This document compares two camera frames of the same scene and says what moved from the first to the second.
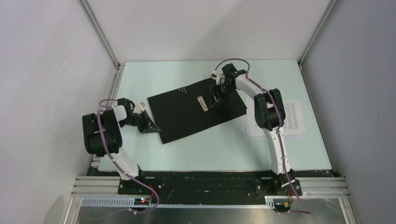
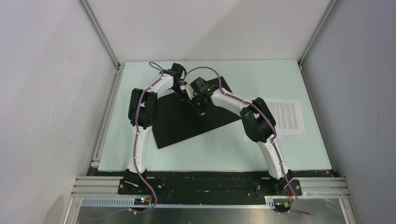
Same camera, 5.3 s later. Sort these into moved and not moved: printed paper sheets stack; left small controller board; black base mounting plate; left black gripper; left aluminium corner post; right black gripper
Moved: right black gripper; left black gripper
Not moved: printed paper sheets stack; left small controller board; black base mounting plate; left aluminium corner post
